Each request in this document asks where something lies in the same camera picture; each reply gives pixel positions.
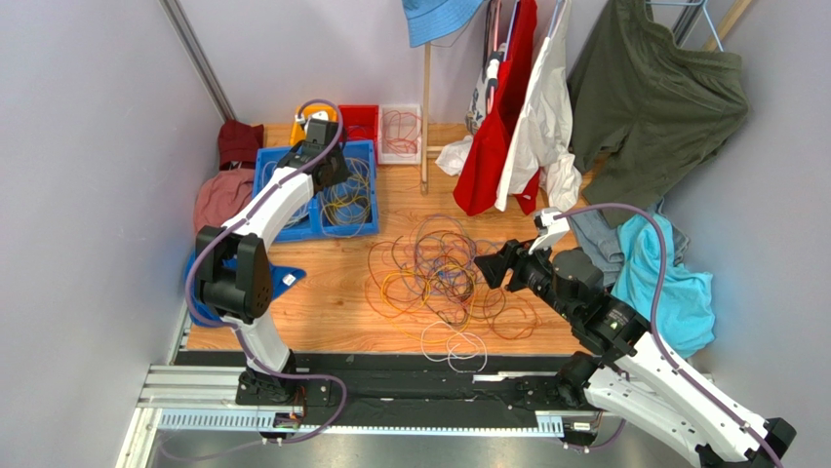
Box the yellow cable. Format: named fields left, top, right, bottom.
left=318, top=156, right=375, bottom=227

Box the orange cable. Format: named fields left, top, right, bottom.
left=381, top=108, right=423, bottom=157

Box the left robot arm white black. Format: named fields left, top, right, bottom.
left=187, top=118, right=350, bottom=399

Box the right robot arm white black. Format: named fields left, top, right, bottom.
left=474, top=240, right=797, bottom=467

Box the yellow small bin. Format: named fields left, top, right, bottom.
left=290, top=104, right=338, bottom=145

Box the red small bin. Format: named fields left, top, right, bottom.
left=338, top=104, right=379, bottom=142

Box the red garment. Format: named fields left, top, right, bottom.
left=454, top=0, right=537, bottom=216

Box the blue double bin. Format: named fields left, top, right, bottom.
left=257, top=140, right=379, bottom=243

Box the white small bin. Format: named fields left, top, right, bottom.
left=377, top=104, right=422, bottom=165

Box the dark red cloth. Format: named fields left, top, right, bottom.
left=218, top=119, right=265, bottom=171

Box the white printed shirt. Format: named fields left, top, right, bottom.
left=435, top=43, right=507, bottom=176

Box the pink cloth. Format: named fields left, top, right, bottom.
left=193, top=168, right=255, bottom=233

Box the pink tank top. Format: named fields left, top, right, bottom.
left=494, top=1, right=582, bottom=213

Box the wooden rack pole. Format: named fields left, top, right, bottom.
left=419, top=42, right=432, bottom=196

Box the blue cloth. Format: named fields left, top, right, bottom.
left=182, top=251, right=307, bottom=329

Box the cyan cloth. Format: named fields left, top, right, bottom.
left=612, top=213, right=716, bottom=359

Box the blue bucket hat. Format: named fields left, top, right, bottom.
left=402, top=0, right=484, bottom=48

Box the olive green shirt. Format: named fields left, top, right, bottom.
left=568, top=1, right=749, bottom=228

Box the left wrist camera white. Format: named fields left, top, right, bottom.
left=295, top=110, right=330, bottom=126

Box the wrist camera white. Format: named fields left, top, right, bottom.
left=529, top=208, right=571, bottom=253
left=295, top=110, right=330, bottom=126

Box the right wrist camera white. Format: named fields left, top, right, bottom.
left=529, top=208, right=571, bottom=253

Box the tangled coloured cable pile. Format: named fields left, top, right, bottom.
left=363, top=214, right=543, bottom=374

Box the metal corner post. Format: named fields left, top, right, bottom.
left=159, top=0, right=237, bottom=120

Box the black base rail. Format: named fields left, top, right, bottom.
left=174, top=351, right=594, bottom=429

